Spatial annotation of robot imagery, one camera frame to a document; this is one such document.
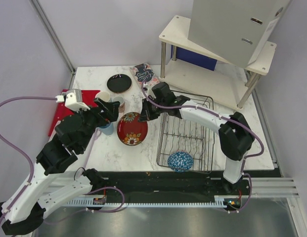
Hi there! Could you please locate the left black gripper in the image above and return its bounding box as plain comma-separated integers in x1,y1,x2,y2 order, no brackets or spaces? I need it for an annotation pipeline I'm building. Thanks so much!
71,97,121,152

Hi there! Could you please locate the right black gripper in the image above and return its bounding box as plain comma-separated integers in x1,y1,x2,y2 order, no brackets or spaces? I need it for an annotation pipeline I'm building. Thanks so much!
139,97,166,122

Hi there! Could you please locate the pink ceramic mug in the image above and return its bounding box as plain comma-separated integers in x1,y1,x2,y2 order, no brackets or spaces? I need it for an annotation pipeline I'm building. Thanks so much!
112,96,126,113

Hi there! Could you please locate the light blue ceramic mug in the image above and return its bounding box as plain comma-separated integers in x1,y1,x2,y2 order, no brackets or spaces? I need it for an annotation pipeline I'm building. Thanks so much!
95,91,112,102

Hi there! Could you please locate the blue plastic tumbler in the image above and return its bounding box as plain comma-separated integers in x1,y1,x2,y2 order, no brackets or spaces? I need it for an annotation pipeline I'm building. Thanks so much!
99,123,114,136

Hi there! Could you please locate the red floral plate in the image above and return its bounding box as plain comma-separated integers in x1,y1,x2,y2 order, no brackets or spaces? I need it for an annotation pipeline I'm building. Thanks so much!
117,112,148,146

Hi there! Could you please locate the black plate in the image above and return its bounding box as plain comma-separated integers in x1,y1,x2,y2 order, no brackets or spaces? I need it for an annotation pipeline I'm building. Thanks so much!
107,74,132,93

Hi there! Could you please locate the blue white patterned bowl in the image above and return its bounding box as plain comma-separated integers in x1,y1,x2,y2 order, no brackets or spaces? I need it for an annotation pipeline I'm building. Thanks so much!
167,151,194,172

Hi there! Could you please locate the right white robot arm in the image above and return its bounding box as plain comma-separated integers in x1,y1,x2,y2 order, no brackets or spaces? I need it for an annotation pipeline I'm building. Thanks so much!
138,82,255,195

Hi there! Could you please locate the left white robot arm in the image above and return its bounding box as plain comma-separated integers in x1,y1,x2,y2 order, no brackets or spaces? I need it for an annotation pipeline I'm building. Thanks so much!
0,98,120,236

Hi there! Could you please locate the red plastic folder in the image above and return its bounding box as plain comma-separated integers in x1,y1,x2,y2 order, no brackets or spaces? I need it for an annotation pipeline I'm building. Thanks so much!
48,90,100,137

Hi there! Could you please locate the floral cover book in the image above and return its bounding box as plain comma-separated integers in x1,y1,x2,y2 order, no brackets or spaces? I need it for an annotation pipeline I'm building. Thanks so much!
130,63,160,88

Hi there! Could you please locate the blue folder under shelf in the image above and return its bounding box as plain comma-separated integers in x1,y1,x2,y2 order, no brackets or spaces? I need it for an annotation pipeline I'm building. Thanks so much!
176,46,217,71

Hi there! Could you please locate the white two-tier shelf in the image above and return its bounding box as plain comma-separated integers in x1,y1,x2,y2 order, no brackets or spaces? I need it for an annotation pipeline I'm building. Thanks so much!
159,15,277,110

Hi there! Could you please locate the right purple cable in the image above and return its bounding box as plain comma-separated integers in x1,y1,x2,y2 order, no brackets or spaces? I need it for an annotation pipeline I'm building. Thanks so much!
140,81,265,214

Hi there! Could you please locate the purple cable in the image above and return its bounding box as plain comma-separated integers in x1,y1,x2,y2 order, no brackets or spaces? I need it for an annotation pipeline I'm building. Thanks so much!
140,81,265,214
0,96,126,225

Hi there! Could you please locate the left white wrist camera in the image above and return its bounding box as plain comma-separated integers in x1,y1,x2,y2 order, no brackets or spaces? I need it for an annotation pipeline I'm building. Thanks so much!
55,89,90,112

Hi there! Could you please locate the black wire dish rack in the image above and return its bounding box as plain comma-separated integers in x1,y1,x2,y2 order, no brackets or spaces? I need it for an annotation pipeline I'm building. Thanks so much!
156,89,215,172

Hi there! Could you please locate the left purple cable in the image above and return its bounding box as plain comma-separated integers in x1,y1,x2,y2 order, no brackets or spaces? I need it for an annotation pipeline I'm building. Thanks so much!
0,96,126,225

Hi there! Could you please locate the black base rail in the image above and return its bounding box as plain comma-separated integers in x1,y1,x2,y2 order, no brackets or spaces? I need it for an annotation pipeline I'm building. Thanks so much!
92,172,250,201

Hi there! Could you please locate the grey ring binder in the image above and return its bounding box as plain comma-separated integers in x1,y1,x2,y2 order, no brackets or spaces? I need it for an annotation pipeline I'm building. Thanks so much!
188,0,290,68

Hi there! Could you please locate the white cable duct rail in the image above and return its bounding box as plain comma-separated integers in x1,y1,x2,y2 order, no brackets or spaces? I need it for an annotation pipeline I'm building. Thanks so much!
64,196,242,209

